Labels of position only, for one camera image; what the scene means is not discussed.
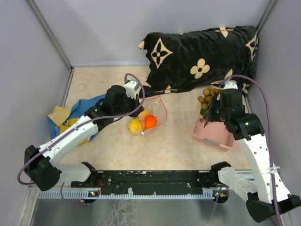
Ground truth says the black floral pillow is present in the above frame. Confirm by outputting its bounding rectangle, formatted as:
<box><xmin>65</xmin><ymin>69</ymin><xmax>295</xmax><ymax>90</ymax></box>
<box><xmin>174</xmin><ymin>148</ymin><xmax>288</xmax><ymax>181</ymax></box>
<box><xmin>138</xmin><ymin>25</ymin><xmax>259</xmax><ymax>97</ymax></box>

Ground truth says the orange persimmon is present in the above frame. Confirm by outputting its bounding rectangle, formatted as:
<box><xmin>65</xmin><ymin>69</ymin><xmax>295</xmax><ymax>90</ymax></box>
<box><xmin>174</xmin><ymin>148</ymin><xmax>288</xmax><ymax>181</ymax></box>
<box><xmin>144</xmin><ymin>114</ymin><xmax>157</xmax><ymax>129</ymax></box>

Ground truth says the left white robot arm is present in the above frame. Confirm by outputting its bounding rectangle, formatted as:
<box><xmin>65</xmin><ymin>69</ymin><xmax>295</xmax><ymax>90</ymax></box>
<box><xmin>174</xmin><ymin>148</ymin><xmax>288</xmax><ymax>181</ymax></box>
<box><xmin>23</xmin><ymin>81</ymin><xmax>144</xmax><ymax>191</ymax></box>

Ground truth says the orange peach fruit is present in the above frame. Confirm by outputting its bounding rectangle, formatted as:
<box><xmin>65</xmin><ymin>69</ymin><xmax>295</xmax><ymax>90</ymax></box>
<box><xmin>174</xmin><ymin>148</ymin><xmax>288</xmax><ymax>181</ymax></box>
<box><xmin>139</xmin><ymin>108</ymin><xmax>149</xmax><ymax>118</ymax></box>

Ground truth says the yellow blue cartoon bag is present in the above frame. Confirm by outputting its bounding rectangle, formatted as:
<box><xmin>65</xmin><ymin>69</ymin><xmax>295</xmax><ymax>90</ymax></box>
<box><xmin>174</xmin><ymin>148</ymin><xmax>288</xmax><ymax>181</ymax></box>
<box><xmin>47</xmin><ymin>105</ymin><xmax>87</xmax><ymax>139</ymax></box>

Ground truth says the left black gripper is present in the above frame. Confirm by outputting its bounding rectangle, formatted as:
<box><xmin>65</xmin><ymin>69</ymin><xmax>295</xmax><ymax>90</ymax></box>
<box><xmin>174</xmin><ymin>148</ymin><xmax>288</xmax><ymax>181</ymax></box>
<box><xmin>113</xmin><ymin>92</ymin><xmax>144</xmax><ymax>118</ymax></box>

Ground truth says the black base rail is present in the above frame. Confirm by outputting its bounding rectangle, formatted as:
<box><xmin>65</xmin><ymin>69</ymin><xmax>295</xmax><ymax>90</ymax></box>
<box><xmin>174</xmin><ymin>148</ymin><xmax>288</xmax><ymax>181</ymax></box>
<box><xmin>71</xmin><ymin>170</ymin><xmax>221</xmax><ymax>195</ymax></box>

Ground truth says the brown longan bunch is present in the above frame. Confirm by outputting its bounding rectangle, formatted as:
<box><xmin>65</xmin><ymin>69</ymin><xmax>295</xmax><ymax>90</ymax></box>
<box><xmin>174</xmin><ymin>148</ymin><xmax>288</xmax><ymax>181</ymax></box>
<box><xmin>198</xmin><ymin>87</ymin><xmax>222</xmax><ymax>127</ymax></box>

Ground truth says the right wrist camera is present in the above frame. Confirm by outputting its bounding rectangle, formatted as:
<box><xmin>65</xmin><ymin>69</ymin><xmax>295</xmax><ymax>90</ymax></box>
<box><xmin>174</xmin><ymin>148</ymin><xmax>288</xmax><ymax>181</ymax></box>
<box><xmin>222</xmin><ymin>81</ymin><xmax>238</xmax><ymax>90</ymax></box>

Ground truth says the pink plastic basket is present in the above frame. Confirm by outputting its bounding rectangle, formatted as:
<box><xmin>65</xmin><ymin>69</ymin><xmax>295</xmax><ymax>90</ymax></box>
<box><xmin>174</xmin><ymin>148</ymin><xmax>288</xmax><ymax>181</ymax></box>
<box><xmin>192</xmin><ymin>108</ymin><xmax>235</xmax><ymax>151</ymax></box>

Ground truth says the clear zip top bag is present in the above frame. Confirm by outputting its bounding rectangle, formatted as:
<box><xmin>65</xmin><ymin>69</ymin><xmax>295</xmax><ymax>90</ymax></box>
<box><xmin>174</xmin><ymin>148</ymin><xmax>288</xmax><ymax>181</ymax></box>
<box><xmin>138</xmin><ymin>95</ymin><xmax>168</xmax><ymax>136</ymax></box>

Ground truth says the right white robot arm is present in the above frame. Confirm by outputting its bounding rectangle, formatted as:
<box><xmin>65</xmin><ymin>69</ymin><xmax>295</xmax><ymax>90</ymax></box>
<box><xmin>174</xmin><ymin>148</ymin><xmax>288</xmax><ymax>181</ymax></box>
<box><xmin>207</xmin><ymin>88</ymin><xmax>301</xmax><ymax>223</ymax></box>

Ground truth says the yellow lemon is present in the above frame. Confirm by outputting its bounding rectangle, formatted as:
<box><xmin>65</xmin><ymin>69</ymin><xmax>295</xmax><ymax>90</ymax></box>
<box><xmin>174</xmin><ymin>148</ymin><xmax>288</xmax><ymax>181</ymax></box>
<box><xmin>128</xmin><ymin>118</ymin><xmax>143</xmax><ymax>136</ymax></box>

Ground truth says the blue cloth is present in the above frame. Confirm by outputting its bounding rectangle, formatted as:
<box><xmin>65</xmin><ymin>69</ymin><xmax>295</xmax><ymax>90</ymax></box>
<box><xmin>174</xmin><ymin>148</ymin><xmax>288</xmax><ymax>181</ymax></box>
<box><xmin>47</xmin><ymin>94</ymin><xmax>106</xmax><ymax>142</ymax></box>

